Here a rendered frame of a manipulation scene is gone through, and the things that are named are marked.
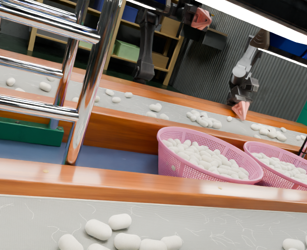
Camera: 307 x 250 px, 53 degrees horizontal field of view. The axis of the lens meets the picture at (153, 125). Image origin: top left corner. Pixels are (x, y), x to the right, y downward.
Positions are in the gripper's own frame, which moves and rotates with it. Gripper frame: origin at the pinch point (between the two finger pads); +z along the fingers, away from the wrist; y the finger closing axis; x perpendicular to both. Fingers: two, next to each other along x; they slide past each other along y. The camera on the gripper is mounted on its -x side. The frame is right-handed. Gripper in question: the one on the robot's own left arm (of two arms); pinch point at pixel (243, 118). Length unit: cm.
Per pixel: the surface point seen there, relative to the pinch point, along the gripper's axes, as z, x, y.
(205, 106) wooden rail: -4.4, 4.1, -16.4
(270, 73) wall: -178, 131, 215
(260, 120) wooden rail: -3.8, 3.9, 15.4
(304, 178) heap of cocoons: 37.1, -29.4, -13.7
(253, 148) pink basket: 25.4, -20.5, -21.3
